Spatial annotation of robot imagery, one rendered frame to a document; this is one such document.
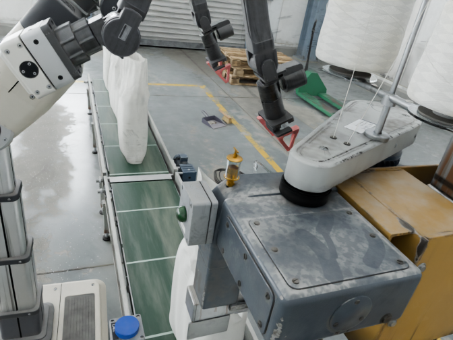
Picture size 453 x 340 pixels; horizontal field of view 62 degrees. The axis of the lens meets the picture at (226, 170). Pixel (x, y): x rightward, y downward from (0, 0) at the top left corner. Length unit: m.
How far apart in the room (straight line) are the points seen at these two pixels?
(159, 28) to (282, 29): 2.86
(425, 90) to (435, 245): 0.26
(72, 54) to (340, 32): 0.54
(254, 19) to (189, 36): 7.51
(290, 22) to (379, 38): 8.56
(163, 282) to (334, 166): 1.29
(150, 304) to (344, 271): 1.26
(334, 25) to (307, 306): 0.54
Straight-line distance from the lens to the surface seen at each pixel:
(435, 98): 0.64
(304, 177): 0.63
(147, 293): 1.76
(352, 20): 0.80
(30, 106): 1.07
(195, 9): 1.50
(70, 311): 1.88
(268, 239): 0.56
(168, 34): 8.32
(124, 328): 1.04
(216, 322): 0.88
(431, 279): 0.80
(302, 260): 0.54
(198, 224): 0.64
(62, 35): 0.87
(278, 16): 9.17
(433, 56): 0.65
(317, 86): 6.39
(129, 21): 0.84
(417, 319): 0.88
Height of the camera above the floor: 1.68
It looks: 28 degrees down
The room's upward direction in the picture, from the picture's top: 9 degrees clockwise
